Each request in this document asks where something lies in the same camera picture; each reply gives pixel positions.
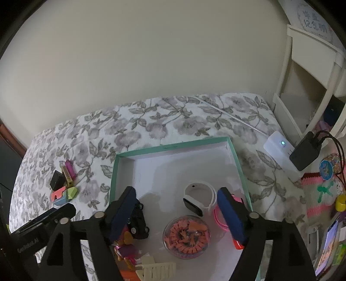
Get pink kids watch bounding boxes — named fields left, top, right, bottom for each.
left=213, top=196, right=245, bottom=233

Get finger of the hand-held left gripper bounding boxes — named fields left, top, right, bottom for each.
left=16, top=203, right=77, bottom=231

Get floral grey white blanket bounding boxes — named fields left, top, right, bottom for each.
left=9, top=93, right=309, bottom=281

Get yellow small object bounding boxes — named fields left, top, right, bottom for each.
left=335, top=193, right=346, bottom=212

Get white power strip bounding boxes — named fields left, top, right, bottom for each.
left=263, top=131, right=303, bottom=179

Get colourful picture book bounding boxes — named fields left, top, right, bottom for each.
left=314, top=216, right=346, bottom=276

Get black charger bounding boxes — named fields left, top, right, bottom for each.
left=289, top=131, right=325, bottom=171

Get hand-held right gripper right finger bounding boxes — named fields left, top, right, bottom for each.
left=217, top=187, right=317, bottom=281

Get black cable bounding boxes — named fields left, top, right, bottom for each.
left=315, top=130, right=346, bottom=190

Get pink green crochet mat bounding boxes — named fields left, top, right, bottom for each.
left=301, top=170, right=346, bottom=225

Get white smart watch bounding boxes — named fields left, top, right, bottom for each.
left=183, top=182, right=218, bottom=217

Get pink foam block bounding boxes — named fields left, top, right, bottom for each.
left=50, top=186, right=67, bottom=202

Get white thin cable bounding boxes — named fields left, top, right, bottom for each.
left=189, top=96, right=267, bottom=134

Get black toy car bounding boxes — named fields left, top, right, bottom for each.
left=126, top=198, right=150, bottom=239

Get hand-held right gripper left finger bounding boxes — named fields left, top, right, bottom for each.
left=40, top=186, right=137, bottom=281

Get toy dog figure pink helmet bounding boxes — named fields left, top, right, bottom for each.
left=112, top=227, right=141, bottom=268

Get gold brown small box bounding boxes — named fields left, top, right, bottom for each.
left=61, top=165, right=75, bottom=188

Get cream toy fence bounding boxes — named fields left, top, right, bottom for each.
left=135, top=255, right=177, bottom=281

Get clear round tub orange pieces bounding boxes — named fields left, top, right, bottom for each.
left=163, top=215, right=212, bottom=260

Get teal shallow cardboard box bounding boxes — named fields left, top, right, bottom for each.
left=108, top=136, right=261, bottom=281

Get white shelf unit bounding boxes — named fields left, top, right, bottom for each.
left=272, top=24, right=346, bottom=141

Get white printed bag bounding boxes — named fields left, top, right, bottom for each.
left=287, top=0, right=336, bottom=44

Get black rectangular block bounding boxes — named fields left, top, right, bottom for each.
left=50, top=170, right=65, bottom=190

